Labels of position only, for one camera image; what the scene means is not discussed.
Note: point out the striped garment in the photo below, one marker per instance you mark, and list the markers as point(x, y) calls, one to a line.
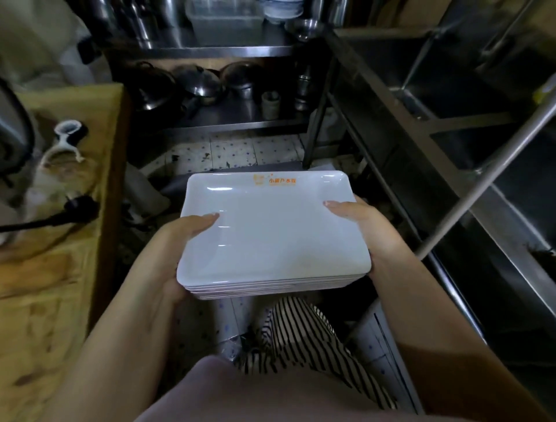
point(304, 339)

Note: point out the steel pot lid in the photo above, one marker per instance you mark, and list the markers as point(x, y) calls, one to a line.
point(197, 82)
point(241, 76)

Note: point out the dark round appliance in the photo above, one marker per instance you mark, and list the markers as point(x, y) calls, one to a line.
point(15, 130)

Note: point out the black wok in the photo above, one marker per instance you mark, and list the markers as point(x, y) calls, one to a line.
point(152, 87)

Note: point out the black smartphone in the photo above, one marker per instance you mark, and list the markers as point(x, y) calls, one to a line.
point(89, 50)

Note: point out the white ceramic bowl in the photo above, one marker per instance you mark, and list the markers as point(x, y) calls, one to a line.
point(282, 8)

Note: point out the steel cup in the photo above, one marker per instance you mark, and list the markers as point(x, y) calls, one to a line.
point(302, 91)

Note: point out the small steel bowl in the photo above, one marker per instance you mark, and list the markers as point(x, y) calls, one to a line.
point(305, 28)

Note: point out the person's right hand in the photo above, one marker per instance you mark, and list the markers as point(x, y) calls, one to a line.
point(378, 243)

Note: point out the clear plastic container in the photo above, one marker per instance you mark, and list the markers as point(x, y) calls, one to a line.
point(226, 24)

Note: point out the metal utensil rack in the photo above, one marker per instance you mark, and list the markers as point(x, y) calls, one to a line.
point(239, 52)

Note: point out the grey metal pipe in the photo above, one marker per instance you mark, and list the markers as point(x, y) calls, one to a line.
point(478, 178)

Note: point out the wooden table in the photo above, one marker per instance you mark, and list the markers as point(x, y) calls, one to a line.
point(43, 282)

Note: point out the person's right forearm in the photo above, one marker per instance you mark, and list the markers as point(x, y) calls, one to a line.
point(456, 361)

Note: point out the stack of white plates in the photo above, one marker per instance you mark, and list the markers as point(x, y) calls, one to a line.
point(269, 230)

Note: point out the beige ceramic cup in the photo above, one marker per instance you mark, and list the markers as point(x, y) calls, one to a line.
point(270, 105)

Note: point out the person's left forearm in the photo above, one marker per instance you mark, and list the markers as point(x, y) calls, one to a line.
point(108, 356)

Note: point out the person's left hand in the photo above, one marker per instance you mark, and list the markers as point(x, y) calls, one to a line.
point(165, 261)

